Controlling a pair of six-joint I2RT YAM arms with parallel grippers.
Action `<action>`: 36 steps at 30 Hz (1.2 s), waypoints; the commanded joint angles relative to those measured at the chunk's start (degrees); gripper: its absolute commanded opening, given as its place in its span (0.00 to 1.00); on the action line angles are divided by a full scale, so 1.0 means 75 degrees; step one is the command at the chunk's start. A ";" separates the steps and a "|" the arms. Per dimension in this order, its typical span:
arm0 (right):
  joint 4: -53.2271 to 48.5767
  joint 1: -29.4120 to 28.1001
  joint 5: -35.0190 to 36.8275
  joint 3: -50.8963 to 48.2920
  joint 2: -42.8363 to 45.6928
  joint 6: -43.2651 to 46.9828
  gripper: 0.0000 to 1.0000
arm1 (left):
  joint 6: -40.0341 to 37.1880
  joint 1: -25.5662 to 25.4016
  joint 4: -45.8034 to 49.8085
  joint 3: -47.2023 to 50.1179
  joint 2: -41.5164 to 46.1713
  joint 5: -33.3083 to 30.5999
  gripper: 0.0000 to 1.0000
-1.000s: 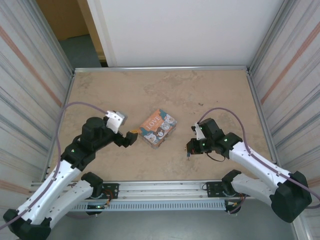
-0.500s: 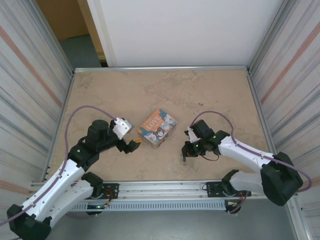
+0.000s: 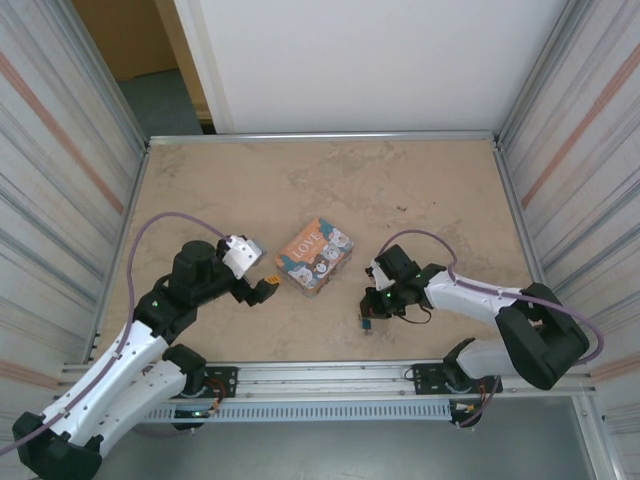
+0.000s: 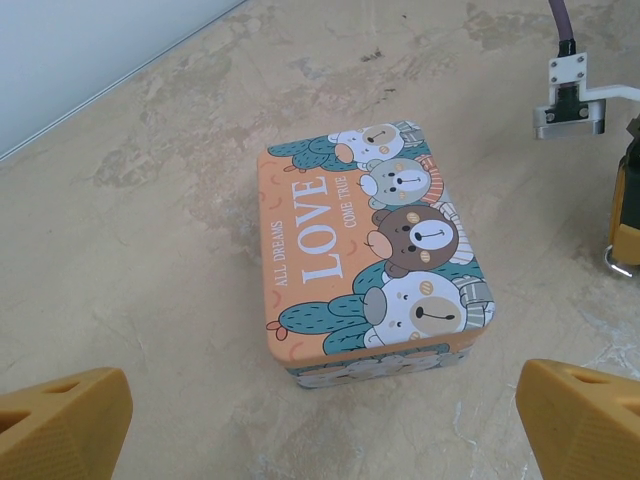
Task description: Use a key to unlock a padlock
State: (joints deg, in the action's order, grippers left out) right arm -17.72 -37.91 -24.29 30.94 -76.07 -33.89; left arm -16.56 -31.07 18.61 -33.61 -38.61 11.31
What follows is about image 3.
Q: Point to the orange LOVE tin box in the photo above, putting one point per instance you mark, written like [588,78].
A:
[315,255]

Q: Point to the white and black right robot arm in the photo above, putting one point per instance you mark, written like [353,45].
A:
[465,295]

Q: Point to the grey metal sheet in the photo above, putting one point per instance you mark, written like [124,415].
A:
[325,450]

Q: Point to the translucent striped side panel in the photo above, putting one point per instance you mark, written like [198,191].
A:
[40,200]
[590,175]

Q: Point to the white door panel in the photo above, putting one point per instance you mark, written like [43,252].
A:
[350,65]

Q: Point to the brown cardboard board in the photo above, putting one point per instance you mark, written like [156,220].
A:
[135,35]

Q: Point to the long aluminium mounting rail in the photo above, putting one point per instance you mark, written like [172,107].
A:
[325,377]

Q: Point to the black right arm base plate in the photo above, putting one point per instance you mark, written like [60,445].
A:
[425,380]

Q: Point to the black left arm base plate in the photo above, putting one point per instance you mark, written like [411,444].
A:
[225,375]

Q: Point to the aluminium table side rail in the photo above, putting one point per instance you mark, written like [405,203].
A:
[134,200]
[513,200]

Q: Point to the aluminium table edge rail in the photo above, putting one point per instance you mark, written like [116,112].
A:
[325,137]

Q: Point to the aluminium frame post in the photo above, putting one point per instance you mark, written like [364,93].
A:
[107,80]
[542,75]

